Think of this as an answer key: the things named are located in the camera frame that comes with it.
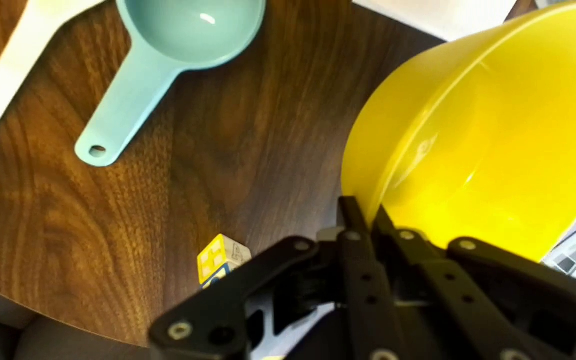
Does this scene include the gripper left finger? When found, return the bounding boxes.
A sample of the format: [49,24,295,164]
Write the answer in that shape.
[148,196,408,360]

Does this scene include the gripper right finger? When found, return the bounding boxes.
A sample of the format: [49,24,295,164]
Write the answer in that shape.
[371,205,576,360]

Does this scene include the yellow plastic bowl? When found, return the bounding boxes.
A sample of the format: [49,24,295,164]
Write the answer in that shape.
[340,0,576,263]

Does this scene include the white paper towel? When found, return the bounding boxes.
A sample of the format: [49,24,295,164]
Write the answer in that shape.
[352,0,519,42]

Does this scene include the yellow toy letter block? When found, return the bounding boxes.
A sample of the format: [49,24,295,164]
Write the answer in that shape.
[197,233,253,290]

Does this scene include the teal measuring cup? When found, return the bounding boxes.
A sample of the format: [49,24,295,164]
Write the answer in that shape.
[74,0,267,167]

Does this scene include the white measuring cup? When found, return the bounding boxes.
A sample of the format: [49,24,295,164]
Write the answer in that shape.
[0,0,106,161]

